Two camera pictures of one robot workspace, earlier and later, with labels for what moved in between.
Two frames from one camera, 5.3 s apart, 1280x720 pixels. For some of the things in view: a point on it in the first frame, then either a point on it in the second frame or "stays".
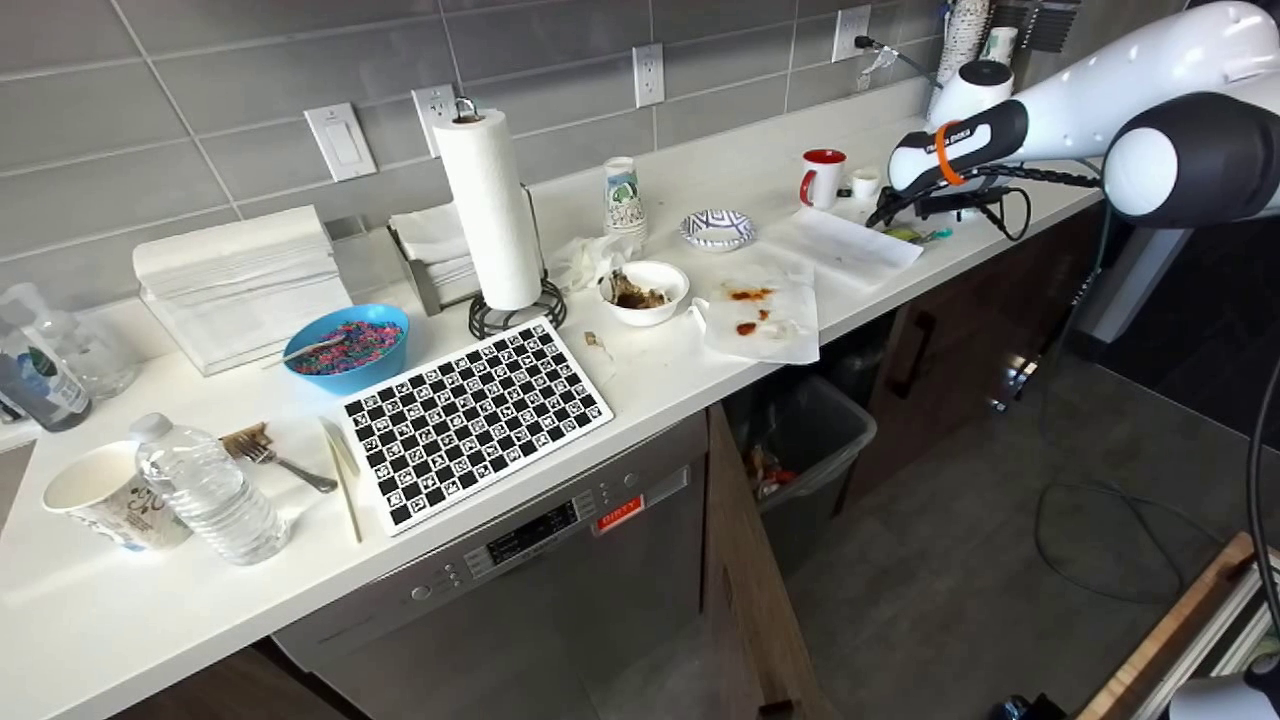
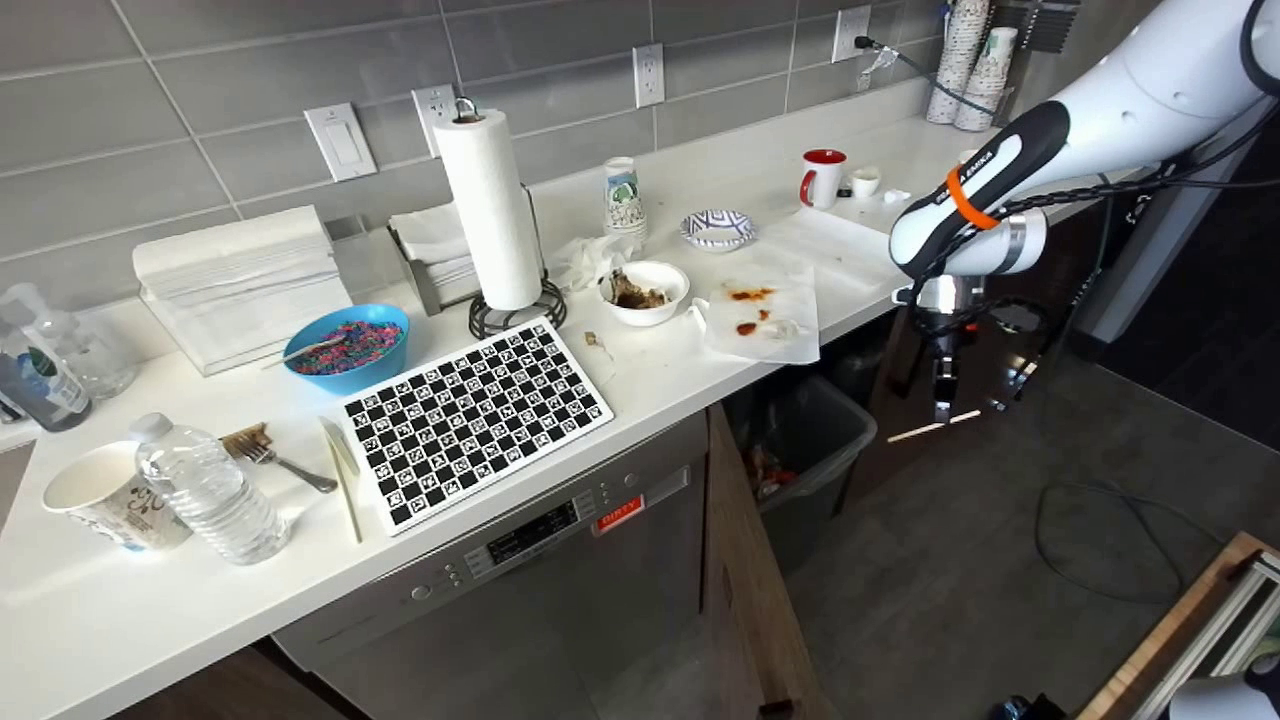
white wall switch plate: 343,142 stays
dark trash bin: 803,438 stays
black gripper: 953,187 -> 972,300
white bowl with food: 642,288 stays
